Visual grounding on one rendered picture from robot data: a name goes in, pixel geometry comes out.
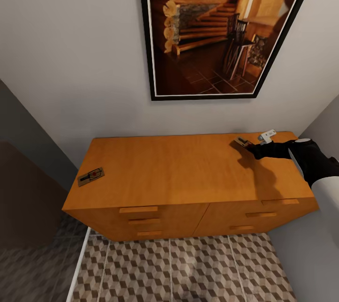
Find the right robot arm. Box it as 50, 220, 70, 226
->
247, 131, 339, 249

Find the mousetrap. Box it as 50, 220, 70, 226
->
77, 167, 105, 187
234, 136, 256, 150

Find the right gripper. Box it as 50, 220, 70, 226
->
247, 141, 278, 159

